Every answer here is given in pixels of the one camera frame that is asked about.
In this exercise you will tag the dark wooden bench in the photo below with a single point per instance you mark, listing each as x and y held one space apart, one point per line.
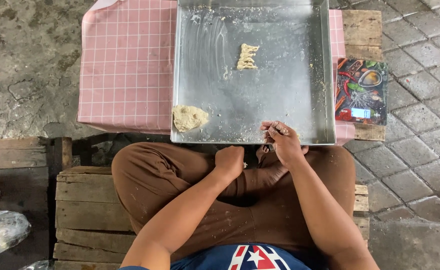
13 153

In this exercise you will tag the person's left hand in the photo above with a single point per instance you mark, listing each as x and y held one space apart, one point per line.
228 161

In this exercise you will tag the square metal baking tray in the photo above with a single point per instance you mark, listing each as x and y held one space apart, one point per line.
272 93

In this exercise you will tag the pink checked tablecloth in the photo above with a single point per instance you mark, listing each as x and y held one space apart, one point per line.
129 67

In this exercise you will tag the low wooden table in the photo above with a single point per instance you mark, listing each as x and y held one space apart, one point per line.
362 30

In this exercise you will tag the lump of beige dough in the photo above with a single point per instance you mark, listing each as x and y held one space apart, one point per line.
188 118

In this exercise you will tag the person's right fingers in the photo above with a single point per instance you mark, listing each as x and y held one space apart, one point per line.
272 130

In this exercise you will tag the crumpled clear plastic bag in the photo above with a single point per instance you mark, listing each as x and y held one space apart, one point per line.
2 230

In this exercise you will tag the person's bare foot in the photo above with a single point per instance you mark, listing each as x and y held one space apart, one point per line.
259 180

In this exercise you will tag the clear plastic wrap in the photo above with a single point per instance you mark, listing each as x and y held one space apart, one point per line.
35 265

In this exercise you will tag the blue shirt with star print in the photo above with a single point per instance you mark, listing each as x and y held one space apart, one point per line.
205 260

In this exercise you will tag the person's right hand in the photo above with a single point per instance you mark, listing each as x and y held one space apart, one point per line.
288 147

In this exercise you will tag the spice print kitchen scale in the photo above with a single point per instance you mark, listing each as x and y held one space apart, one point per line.
362 86

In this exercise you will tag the brown trousers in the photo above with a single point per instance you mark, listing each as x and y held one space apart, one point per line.
152 176

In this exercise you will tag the wooden pallet seat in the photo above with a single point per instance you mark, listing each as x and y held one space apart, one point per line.
88 210

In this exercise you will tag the row of twisted dough pieces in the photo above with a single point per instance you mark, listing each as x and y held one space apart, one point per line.
247 58

